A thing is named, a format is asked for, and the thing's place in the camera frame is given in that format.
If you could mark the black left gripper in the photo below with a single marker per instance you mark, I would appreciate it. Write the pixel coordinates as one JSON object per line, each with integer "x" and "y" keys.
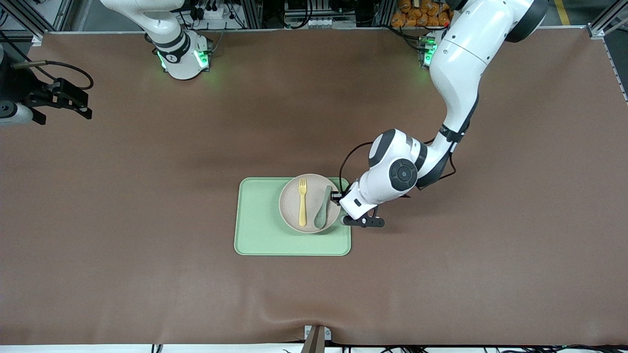
{"x": 336, "y": 196}

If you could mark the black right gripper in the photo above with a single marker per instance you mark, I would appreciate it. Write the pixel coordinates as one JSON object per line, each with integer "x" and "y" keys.
{"x": 20, "y": 88}

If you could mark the green plastic spoon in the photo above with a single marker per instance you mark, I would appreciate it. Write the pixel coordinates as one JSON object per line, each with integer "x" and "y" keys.
{"x": 321, "y": 218}

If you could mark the yellow plastic fork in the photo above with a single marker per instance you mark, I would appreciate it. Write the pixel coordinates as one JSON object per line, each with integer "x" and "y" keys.
{"x": 302, "y": 211}

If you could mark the beige round plate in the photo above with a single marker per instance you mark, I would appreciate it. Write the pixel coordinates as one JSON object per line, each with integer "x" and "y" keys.
{"x": 289, "y": 206}

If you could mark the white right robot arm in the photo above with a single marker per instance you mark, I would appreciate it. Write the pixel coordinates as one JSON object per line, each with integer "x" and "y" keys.
{"x": 181, "y": 59}

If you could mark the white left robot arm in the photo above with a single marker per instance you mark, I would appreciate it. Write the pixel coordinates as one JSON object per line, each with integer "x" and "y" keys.
{"x": 461, "y": 73}

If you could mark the light green rectangular tray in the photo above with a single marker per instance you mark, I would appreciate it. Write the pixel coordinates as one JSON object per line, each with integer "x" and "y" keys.
{"x": 260, "y": 230}

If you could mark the white power strip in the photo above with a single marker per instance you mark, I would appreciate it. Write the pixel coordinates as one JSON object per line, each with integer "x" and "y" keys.
{"x": 213, "y": 12}

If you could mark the brown table cover mat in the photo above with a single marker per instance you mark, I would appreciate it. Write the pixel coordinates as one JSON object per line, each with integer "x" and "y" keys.
{"x": 147, "y": 245}

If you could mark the white terminal block row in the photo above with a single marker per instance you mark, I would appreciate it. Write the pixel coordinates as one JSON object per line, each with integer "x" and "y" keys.
{"x": 319, "y": 23}

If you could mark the orange toy bread pile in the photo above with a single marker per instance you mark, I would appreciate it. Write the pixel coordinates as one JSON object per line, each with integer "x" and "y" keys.
{"x": 417, "y": 17}

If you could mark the aluminium frame beam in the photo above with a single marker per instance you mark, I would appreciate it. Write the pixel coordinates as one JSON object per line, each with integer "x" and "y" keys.
{"x": 63, "y": 12}

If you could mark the grey metal clamp bracket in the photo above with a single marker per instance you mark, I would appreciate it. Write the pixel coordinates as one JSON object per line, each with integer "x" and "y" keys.
{"x": 327, "y": 334}

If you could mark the brown camera stand pole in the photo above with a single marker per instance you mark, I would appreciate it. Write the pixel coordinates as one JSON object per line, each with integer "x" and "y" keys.
{"x": 314, "y": 343}

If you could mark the aluminium frame post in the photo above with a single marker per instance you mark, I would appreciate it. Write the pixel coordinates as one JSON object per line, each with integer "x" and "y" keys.
{"x": 255, "y": 14}
{"x": 387, "y": 12}

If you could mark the aluminium corner frame rail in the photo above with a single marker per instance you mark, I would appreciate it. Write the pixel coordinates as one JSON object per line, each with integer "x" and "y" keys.
{"x": 606, "y": 24}

